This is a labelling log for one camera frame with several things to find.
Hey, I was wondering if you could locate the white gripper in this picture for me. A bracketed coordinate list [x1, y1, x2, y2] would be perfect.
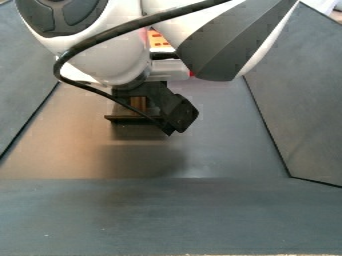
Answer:
[146, 59, 190, 82]

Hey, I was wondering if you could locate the brown three prong object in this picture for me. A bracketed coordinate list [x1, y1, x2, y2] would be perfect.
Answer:
[129, 96, 147, 112]

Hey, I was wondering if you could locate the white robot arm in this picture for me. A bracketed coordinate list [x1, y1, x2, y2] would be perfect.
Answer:
[13, 0, 298, 86]

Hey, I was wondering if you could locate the black curved fixture stand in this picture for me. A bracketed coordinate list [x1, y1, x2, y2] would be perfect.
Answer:
[105, 86, 166, 123]

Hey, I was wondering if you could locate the red block with shaped holes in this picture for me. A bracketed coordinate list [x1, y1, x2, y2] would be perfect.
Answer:
[147, 29, 182, 61]

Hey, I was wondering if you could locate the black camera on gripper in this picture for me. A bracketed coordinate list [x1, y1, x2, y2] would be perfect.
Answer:
[112, 81, 199, 135]

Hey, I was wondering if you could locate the black cable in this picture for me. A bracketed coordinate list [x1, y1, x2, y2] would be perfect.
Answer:
[52, 0, 232, 129]

